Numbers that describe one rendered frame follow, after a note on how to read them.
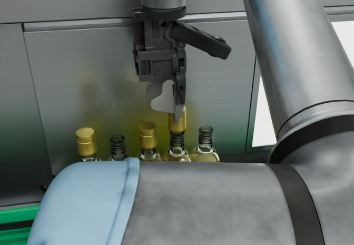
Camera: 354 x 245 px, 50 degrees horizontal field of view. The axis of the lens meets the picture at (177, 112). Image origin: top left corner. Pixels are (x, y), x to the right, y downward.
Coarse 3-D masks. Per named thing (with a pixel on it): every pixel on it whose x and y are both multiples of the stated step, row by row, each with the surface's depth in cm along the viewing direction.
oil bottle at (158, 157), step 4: (140, 152) 77; (156, 152) 77; (136, 156) 76; (140, 156) 75; (156, 156) 75; (160, 156) 76; (140, 160) 74; (144, 160) 74; (148, 160) 74; (152, 160) 74; (156, 160) 74; (160, 160) 75
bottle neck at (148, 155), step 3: (141, 150) 74; (144, 150) 73; (147, 150) 73; (150, 150) 73; (153, 150) 74; (141, 153) 75; (144, 153) 74; (147, 153) 73; (150, 153) 74; (153, 153) 74; (144, 156) 74; (147, 156) 74; (150, 156) 74; (153, 156) 74
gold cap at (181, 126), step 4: (184, 108) 71; (184, 112) 71; (172, 116) 71; (184, 116) 71; (172, 120) 71; (180, 120) 71; (184, 120) 72; (168, 124) 73; (172, 124) 71; (176, 124) 71; (180, 124) 71; (184, 124) 72; (168, 128) 73; (172, 128) 72; (176, 128) 72; (180, 128) 72; (184, 128) 72; (176, 132) 72
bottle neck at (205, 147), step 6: (204, 126) 75; (210, 126) 75; (204, 132) 74; (210, 132) 74; (204, 138) 74; (210, 138) 74; (204, 144) 75; (210, 144) 75; (204, 150) 75; (210, 150) 76
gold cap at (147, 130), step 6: (144, 126) 72; (150, 126) 72; (144, 132) 71; (150, 132) 71; (144, 138) 71; (150, 138) 72; (156, 138) 73; (144, 144) 72; (150, 144) 72; (156, 144) 74
